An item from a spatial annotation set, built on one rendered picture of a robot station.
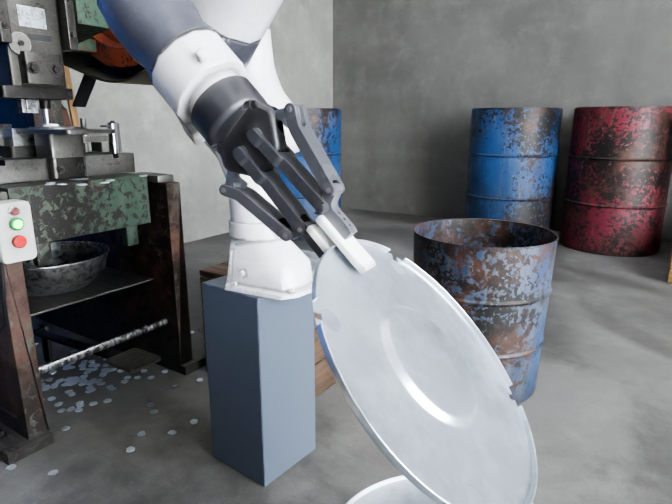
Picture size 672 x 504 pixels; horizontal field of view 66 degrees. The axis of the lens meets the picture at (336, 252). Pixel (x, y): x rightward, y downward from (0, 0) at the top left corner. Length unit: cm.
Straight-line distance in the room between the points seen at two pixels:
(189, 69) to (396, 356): 34
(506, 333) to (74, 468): 115
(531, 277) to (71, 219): 124
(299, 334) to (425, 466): 81
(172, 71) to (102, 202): 105
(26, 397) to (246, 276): 67
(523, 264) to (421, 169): 310
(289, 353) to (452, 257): 53
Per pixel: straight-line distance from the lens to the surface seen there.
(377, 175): 468
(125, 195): 162
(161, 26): 58
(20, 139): 168
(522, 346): 156
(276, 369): 117
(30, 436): 157
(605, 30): 417
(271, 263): 107
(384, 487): 74
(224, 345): 119
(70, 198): 153
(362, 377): 42
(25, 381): 150
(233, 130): 55
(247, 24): 64
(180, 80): 55
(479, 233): 182
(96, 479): 141
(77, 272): 166
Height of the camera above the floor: 80
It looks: 14 degrees down
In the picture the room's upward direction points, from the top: straight up
